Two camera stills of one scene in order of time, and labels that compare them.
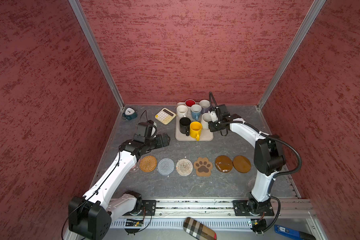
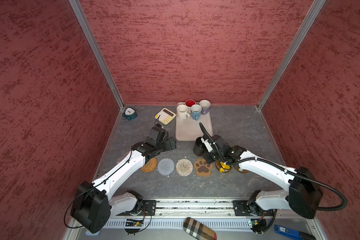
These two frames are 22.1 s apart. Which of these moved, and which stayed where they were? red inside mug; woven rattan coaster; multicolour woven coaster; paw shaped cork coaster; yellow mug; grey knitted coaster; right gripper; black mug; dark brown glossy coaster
Moved: yellow mug; right gripper; black mug
Stayed: paw shaped cork coaster; multicolour woven coaster; grey knitted coaster; red inside mug; dark brown glossy coaster; woven rattan coaster
